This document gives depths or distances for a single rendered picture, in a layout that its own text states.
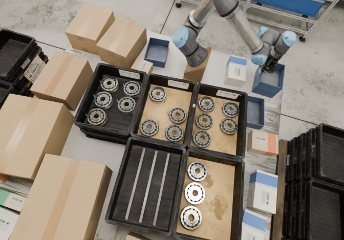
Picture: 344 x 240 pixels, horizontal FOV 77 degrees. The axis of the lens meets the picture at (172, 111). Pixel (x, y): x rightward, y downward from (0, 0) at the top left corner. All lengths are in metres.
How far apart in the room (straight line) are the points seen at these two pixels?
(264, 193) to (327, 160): 0.77
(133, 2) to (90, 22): 1.57
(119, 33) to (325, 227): 1.95
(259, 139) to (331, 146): 0.76
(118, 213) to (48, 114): 0.63
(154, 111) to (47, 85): 0.64
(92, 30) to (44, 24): 1.55
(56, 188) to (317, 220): 1.68
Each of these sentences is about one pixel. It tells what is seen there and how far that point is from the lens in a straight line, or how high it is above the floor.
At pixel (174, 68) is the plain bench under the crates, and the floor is 0.70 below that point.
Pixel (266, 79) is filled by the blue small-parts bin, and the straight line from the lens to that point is 1.64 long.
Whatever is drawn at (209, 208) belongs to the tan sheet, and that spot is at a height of 0.83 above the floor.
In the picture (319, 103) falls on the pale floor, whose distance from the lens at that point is 2.87.
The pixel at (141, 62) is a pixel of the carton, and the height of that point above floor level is 0.77.
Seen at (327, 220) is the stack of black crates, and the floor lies 0.38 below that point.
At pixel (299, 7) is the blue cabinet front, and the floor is 0.39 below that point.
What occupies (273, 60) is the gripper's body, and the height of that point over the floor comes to 1.02.
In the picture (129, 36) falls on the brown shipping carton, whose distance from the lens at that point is 1.57.
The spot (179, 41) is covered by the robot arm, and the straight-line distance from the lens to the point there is 1.35.
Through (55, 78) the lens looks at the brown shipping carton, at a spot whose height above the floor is 0.86.
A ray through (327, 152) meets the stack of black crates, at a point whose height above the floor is 0.49.
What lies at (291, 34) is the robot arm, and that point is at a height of 1.18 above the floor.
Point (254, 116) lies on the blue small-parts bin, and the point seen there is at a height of 0.70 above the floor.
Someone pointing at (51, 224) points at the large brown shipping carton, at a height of 0.90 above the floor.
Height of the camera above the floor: 1.98
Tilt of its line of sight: 65 degrees down
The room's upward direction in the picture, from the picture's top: 10 degrees clockwise
